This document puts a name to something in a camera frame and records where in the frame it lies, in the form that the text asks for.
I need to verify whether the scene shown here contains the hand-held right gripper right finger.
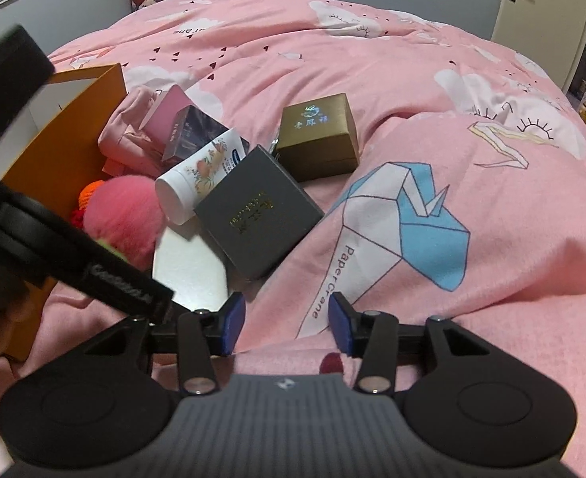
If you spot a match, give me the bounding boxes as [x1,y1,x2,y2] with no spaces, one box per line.
[328,291,498,395]

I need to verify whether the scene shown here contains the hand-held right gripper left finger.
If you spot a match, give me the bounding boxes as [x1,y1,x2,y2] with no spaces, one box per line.
[76,293,247,398]

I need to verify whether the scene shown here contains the orange cardboard box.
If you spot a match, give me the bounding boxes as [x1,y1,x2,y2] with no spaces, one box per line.
[0,63,128,363]

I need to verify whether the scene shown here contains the grey box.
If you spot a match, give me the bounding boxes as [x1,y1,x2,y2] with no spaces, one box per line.
[193,144,325,282]

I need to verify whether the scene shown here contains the pink cloth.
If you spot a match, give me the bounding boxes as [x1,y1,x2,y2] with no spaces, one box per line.
[98,86,174,180]

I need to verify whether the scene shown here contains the white lotion tube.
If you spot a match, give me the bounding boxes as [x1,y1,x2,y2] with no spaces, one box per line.
[154,128,251,226]

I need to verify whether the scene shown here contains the pink card holder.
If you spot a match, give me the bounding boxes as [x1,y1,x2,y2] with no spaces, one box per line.
[139,84,189,150]

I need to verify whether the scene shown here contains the dark printed box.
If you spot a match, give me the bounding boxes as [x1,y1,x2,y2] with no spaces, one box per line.
[161,106,229,170]

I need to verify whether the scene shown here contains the orange crocheted toy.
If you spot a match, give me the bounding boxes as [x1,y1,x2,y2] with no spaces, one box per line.
[79,180,109,205]

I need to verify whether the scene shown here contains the pink fluffy pompom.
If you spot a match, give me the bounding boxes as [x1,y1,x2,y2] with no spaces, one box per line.
[83,175,167,266]

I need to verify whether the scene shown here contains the pink printed blanket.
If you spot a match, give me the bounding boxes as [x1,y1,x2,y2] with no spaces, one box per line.
[0,0,586,478]

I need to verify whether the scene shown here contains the gold box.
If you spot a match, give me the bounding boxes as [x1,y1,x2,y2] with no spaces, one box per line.
[275,93,359,182]

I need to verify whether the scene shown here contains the cream door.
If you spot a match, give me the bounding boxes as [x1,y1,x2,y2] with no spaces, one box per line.
[491,0,586,93]

